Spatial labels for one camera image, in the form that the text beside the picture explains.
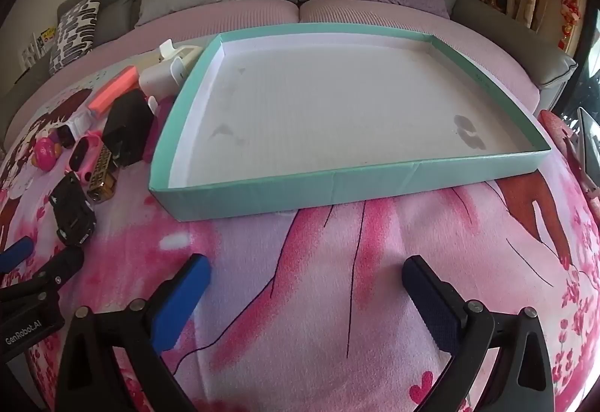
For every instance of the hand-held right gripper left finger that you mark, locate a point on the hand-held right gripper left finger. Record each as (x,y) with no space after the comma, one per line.
(183,299)

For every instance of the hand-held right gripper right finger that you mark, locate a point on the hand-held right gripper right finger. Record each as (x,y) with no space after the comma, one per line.
(431,304)

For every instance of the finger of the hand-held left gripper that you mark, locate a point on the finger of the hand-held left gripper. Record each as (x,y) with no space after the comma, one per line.
(56,271)
(16,252)

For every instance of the black toy car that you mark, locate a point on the black toy car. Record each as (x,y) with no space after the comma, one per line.
(70,210)

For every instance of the gold toy car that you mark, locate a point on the gold toy car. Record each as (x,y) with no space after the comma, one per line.
(101,180)

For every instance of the pink ball toy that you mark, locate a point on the pink ball toy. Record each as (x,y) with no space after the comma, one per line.
(44,153)

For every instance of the red bottle with white cap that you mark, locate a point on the red bottle with white cap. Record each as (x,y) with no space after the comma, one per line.
(75,125)

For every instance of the black charger plug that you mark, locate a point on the black charger plug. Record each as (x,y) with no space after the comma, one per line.
(126,126)

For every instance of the orange and blue toy gun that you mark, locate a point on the orange and blue toy gun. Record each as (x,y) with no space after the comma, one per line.
(115,88)

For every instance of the teal cardboard tray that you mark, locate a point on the teal cardboard tray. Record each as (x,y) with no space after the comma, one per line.
(328,112)

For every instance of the white hair clip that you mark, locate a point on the white hair clip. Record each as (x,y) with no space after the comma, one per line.
(159,79)

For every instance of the red plastic stool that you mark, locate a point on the red plastic stool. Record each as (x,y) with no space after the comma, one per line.
(558,130)

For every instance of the small yellow box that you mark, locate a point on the small yellow box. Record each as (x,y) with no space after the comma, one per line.
(47,36)

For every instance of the smartphone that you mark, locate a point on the smartphone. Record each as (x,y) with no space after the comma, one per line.
(591,144)

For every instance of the black and white patterned cushion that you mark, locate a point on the black and white patterned cushion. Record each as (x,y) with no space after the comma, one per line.
(75,32)

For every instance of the red hanging ornament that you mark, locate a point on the red hanging ornament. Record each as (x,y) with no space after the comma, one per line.
(573,13)

